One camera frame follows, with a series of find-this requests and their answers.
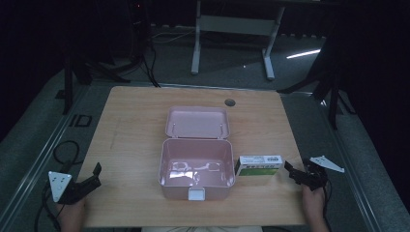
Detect white and green carton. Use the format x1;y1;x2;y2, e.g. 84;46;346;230
234;155;284;178

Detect dark device with red light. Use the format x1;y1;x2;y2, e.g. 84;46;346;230
126;0;152;62

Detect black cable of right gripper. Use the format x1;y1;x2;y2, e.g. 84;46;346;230
321;178;334;232

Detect white metal table frame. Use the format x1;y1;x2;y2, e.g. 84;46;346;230
190;0;286;81

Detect pink plastic box with lid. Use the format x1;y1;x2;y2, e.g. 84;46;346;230
158;105;236;202

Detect black metal stand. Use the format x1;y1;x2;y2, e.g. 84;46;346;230
276;61;357;131
55;52;132;116

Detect person's light clothing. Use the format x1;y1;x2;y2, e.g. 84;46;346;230
140;225;264;232

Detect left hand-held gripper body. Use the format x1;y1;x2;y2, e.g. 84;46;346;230
47;170;95;205

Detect black floor cables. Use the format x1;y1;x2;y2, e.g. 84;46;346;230
130;18;162;89

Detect person's left hand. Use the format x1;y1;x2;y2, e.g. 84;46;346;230
54;196;88;232

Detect person's right hand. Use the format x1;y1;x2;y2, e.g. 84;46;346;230
301;185;327;223

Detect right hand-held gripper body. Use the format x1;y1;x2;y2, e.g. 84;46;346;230
298;155;345;191

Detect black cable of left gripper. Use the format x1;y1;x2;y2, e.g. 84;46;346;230
34;140;81;232

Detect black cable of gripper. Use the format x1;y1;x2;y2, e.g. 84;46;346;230
321;178;334;232
34;140;81;232

